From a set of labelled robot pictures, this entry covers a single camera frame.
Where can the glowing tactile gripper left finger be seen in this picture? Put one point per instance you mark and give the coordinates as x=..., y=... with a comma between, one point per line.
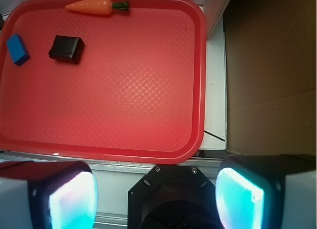
x=47, y=195

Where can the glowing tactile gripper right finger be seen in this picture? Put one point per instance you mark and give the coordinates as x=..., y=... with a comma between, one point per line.
x=267, y=192

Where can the blue rectangular block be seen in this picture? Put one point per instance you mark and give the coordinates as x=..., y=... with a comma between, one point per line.
x=17, y=50

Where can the black wrapped block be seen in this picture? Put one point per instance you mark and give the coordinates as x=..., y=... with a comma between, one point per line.
x=67, y=49

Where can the red plastic tray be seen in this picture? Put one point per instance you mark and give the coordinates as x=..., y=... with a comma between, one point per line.
x=137, y=94

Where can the brown cardboard box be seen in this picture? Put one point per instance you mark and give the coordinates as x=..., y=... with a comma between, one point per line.
x=271, y=59

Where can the orange toy carrot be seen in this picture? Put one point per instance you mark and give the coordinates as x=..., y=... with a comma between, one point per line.
x=98, y=7

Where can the black cable tie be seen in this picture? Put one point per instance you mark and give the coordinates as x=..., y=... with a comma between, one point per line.
x=213, y=135

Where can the black octagonal mount plate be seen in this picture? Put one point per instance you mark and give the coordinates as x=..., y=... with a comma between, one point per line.
x=173, y=197

